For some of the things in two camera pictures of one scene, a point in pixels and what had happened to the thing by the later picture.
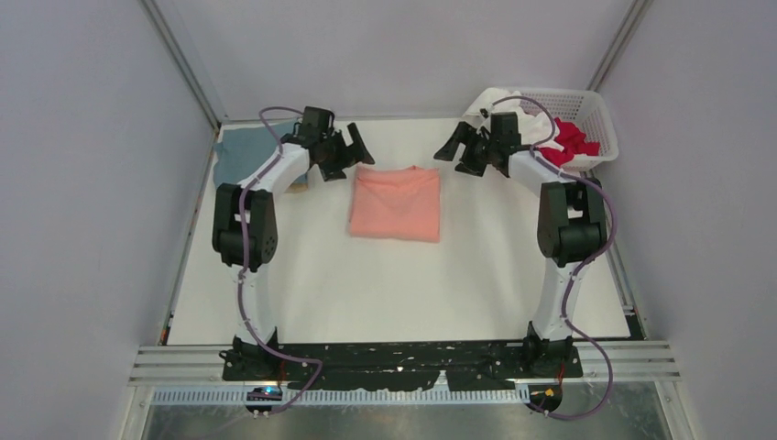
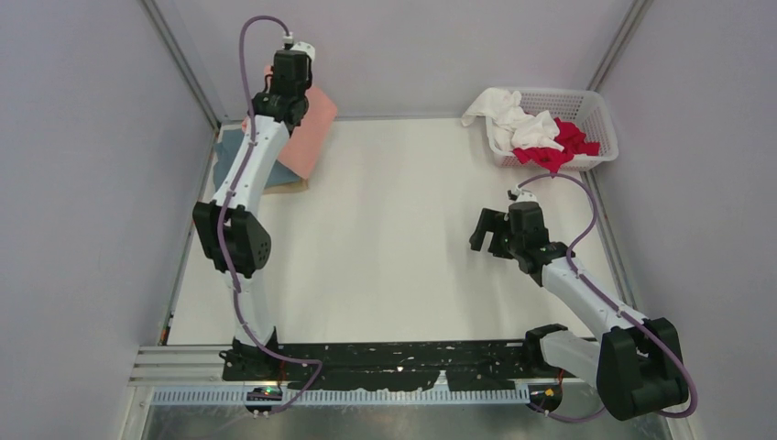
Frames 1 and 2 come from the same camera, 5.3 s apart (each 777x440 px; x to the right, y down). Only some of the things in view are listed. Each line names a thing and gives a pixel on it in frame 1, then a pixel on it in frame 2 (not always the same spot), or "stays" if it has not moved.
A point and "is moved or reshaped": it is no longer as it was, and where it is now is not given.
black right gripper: [462, 134] → [496, 222]
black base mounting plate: [400, 366] stays
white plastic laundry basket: [588, 110] stays
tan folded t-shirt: [297, 187] stays
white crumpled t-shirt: [534, 127] stays
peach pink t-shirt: [399, 203] is moved or reshaped
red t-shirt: [573, 141] stays
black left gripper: [334, 173] → [305, 86]
